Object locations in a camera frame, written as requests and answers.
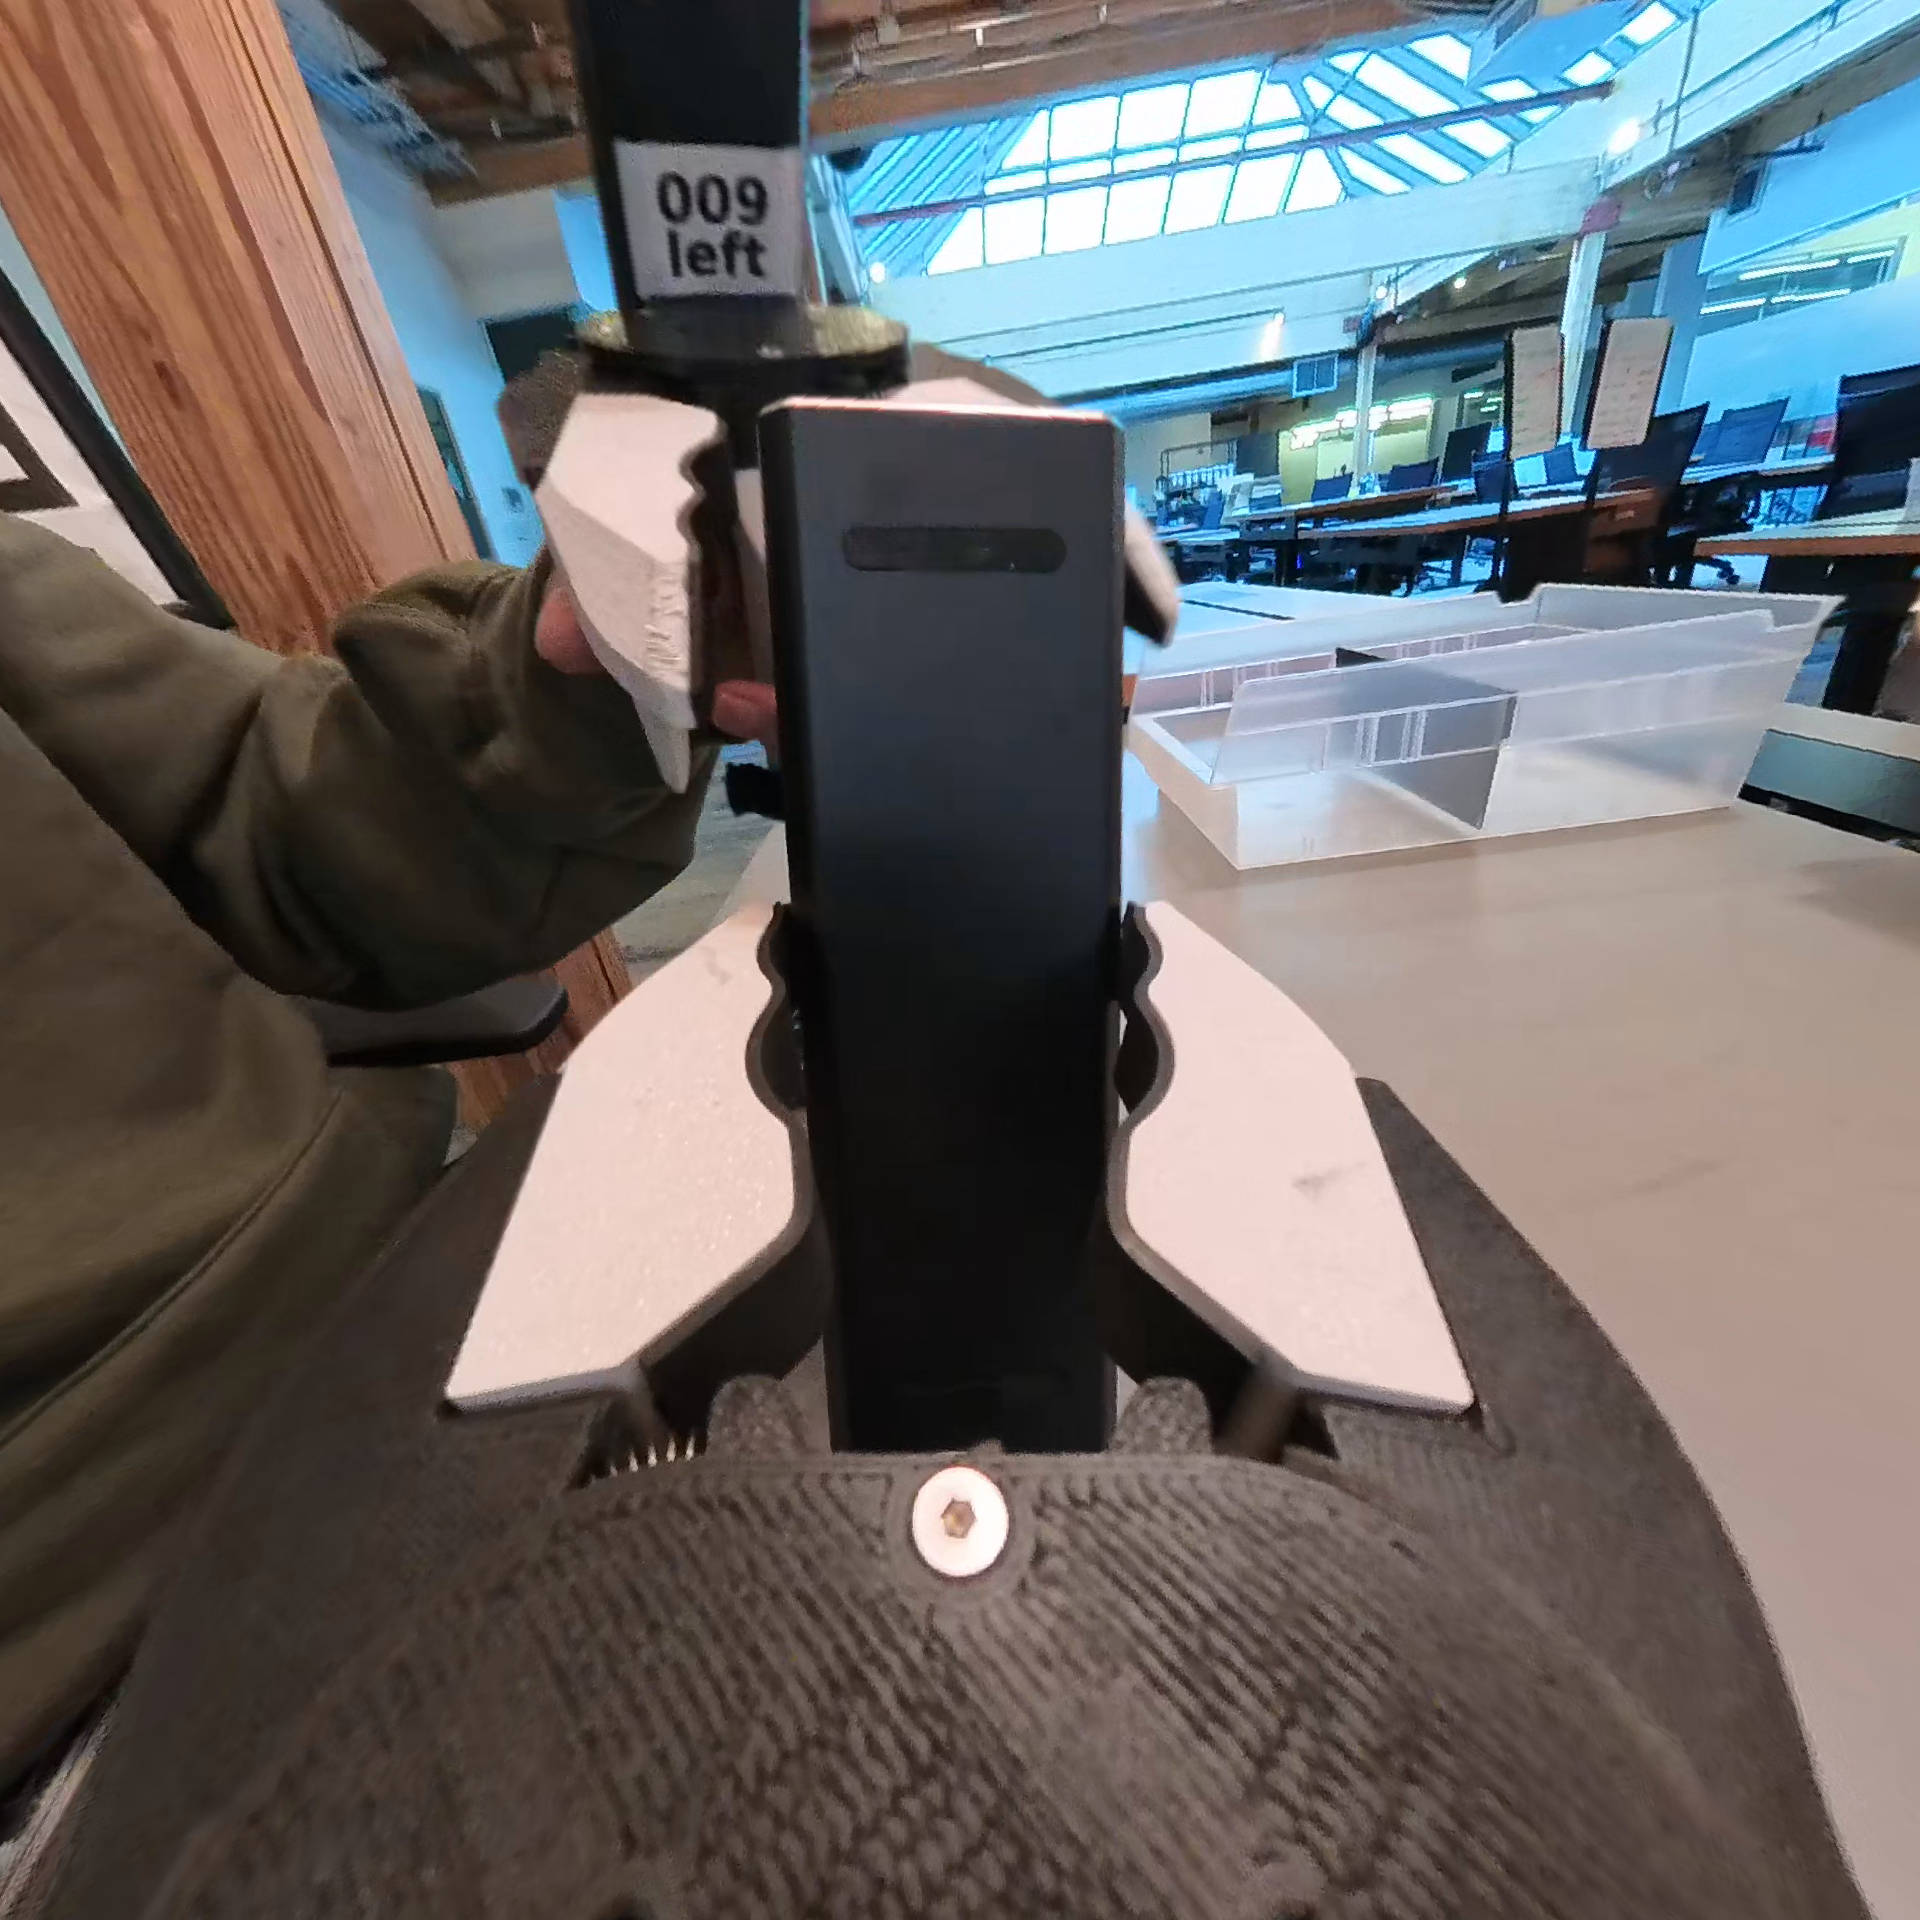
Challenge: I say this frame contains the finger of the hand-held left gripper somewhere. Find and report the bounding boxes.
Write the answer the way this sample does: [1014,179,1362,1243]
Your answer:
[885,373,1184,648]
[533,392,734,797]

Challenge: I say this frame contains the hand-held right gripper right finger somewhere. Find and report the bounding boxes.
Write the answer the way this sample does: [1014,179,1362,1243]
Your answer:
[1107,900,1478,1418]

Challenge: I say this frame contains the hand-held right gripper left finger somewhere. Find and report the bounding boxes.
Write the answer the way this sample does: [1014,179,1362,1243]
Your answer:
[444,900,824,1415]

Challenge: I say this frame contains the black rectangular box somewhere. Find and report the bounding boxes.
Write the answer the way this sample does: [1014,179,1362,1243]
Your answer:
[754,395,1129,1458]

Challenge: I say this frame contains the person's left forearm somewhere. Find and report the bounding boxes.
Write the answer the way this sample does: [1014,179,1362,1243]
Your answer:
[195,516,738,1051]

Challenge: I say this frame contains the long wooden office desk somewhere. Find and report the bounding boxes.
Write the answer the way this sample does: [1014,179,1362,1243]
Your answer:
[1237,486,1660,587]

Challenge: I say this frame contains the person's left hand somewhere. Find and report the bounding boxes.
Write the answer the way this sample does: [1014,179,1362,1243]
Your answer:
[537,575,785,748]

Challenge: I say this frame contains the skylight windows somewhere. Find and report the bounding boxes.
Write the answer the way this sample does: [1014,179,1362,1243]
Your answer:
[922,0,1691,280]

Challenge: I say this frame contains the paper flip chart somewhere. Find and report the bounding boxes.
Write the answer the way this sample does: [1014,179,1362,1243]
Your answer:
[1505,321,1567,459]
[1583,314,1674,452]

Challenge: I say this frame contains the wooden pillar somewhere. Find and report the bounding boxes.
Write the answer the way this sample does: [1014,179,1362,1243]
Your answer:
[0,0,632,1127]

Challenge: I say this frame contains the clear plastic divider tray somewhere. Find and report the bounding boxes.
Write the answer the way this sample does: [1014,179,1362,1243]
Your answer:
[1125,581,1844,872]

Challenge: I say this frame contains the row of black office chairs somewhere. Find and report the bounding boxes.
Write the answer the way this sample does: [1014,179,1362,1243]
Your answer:
[1162,366,1920,601]

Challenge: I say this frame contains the person's green jacket torso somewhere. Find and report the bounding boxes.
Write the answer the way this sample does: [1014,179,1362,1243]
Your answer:
[0,516,468,1787]

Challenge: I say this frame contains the white adjoining table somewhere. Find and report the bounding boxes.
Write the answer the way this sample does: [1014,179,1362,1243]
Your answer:
[1740,696,1920,841]

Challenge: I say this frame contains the black framed wall board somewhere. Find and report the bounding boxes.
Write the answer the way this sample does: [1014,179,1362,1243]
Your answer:
[0,269,235,631]

